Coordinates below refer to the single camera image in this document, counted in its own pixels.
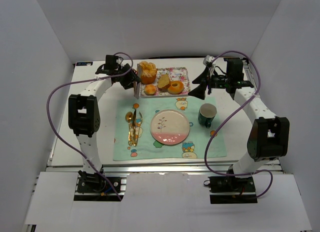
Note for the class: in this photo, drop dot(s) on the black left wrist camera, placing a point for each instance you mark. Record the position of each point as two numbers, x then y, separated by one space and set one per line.
112 62

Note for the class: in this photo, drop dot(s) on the floral rectangular tray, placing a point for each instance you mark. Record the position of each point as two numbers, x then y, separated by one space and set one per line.
175 74

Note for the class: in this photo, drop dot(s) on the small round bread roll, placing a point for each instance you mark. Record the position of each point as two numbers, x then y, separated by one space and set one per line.
150 90

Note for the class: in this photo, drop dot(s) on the sliced bread loaf piece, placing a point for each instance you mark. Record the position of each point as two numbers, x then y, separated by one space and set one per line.
164 82

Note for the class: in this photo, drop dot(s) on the aluminium frame rail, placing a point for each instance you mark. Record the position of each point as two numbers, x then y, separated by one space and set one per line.
123 169

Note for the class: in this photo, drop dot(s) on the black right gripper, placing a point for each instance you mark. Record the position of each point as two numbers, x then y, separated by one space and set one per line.
210 80

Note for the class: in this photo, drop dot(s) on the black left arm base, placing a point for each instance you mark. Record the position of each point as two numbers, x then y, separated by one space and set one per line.
94 188

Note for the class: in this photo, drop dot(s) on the gold spoon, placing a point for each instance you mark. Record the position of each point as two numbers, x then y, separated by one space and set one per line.
128 119

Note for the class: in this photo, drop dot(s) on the dark green mug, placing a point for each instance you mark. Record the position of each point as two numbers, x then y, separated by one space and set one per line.
206 114

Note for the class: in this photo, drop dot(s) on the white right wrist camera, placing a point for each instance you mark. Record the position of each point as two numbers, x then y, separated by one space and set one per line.
210 66

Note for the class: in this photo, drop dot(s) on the pink and cream plate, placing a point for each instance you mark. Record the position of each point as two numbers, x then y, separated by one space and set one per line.
169 127

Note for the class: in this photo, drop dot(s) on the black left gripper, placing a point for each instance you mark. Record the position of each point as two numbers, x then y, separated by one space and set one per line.
128 77

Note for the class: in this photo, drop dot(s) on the golden bagel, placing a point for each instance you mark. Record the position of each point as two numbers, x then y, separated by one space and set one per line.
176 87

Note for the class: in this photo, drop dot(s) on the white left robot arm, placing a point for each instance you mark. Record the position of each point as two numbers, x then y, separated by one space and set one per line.
84 115

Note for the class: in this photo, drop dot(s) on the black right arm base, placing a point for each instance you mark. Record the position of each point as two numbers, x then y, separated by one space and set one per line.
224 190

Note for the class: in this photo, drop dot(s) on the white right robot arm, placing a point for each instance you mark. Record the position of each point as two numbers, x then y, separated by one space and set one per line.
269 136

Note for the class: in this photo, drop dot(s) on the sugar-topped orange bun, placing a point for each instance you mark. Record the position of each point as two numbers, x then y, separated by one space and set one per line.
148 72

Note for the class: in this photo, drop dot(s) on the gold knife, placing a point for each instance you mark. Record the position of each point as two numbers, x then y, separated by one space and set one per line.
133 124

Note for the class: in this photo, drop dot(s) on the mint cartoon placemat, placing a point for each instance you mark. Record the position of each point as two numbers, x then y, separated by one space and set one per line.
193 147

